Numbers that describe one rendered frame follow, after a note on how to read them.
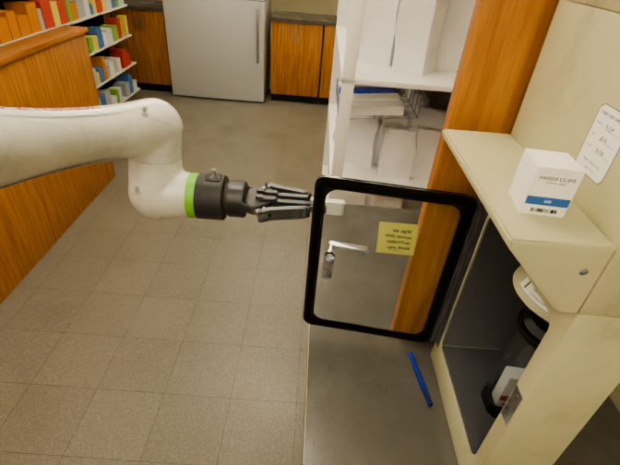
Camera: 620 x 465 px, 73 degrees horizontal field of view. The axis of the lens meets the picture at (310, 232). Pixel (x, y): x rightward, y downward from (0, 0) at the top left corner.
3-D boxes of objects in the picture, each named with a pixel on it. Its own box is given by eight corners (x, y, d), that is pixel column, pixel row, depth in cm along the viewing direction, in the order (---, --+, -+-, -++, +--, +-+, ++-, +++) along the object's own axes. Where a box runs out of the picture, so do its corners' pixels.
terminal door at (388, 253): (429, 343, 99) (480, 197, 77) (302, 322, 102) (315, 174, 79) (428, 340, 100) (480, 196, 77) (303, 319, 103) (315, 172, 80)
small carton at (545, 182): (548, 196, 53) (567, 152, 49) (563, 218, 49) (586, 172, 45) (507, 192, 53) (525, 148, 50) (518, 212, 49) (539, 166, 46)
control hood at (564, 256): (491, 184, 77) (509, 133, 71) (578, 315, 50) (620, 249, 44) (428, 180, 76) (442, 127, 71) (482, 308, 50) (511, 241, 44)
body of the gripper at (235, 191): (222, 192, 80) (270, 196, 80) (231, 172, 87) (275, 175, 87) (224, 224, 84) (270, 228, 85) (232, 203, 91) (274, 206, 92)
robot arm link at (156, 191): (142, 207, 93) (121, 225, 82) (137, 150, 88) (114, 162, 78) (206, 212, 93) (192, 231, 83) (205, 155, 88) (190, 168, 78)
